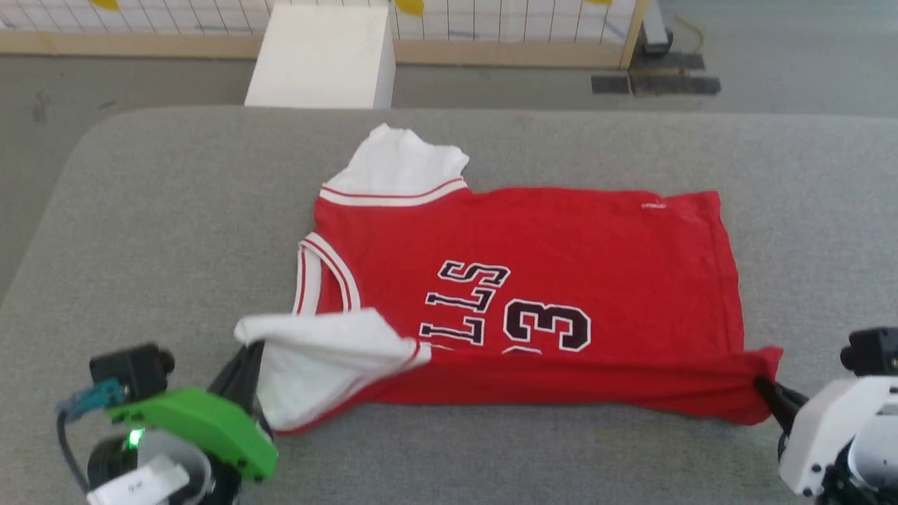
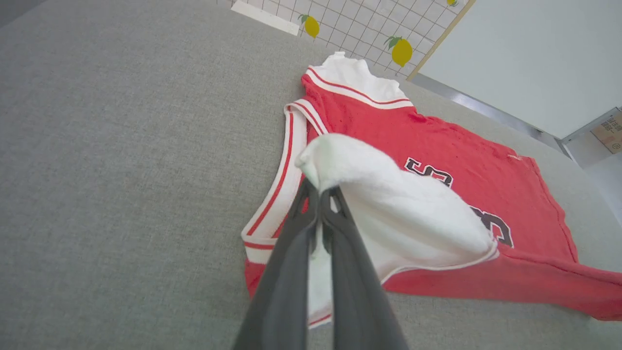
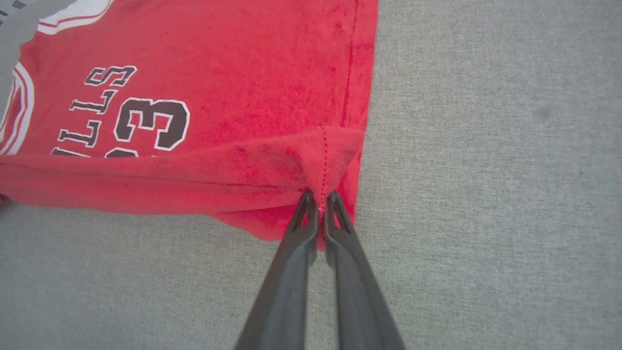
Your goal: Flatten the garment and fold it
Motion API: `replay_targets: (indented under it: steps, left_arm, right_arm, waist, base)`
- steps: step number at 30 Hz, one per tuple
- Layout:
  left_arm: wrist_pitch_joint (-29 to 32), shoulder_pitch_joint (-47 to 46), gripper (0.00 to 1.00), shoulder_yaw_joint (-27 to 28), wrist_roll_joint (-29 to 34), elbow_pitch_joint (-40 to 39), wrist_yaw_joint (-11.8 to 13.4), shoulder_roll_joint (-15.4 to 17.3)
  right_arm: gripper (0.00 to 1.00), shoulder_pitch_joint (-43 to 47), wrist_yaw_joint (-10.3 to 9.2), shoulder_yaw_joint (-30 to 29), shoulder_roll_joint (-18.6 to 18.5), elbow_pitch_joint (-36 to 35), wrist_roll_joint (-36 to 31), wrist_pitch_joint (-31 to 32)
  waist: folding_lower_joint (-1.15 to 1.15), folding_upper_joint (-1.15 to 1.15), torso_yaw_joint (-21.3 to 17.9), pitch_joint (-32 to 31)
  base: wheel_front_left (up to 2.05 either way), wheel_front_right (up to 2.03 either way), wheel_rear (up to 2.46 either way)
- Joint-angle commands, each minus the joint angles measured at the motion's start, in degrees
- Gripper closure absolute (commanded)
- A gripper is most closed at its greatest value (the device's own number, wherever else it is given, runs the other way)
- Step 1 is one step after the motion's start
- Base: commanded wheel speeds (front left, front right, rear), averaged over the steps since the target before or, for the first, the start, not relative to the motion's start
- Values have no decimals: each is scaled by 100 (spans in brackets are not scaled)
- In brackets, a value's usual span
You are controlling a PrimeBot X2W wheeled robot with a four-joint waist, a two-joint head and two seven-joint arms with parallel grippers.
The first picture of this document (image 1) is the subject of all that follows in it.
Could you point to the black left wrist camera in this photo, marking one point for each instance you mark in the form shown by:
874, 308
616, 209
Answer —
130, 372

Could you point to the grey metal partition frame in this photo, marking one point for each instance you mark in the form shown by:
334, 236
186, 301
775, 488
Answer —
656, 31

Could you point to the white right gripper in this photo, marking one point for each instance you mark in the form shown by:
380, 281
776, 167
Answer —
828, 435

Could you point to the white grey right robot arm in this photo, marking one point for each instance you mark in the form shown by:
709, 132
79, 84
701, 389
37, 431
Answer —
870, 463

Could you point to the white rectangular box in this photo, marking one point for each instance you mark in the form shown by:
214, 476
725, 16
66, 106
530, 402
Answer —
323, 56

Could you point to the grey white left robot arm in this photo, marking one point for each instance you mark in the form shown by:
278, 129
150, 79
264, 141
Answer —
112, 459

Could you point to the red and white basketball jersey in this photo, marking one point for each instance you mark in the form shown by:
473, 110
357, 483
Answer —
561, 238

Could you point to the white paper label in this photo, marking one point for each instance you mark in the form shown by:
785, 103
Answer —
140, 484

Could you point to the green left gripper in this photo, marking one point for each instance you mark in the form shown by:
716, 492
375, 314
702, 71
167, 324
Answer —
203, 424

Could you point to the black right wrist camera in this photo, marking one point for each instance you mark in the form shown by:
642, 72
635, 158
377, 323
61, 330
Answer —
873, 351

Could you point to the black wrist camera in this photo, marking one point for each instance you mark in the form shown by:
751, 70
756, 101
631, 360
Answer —
873, 351
130, 372

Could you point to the black floor plate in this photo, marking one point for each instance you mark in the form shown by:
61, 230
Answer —
656, 85
666, 62

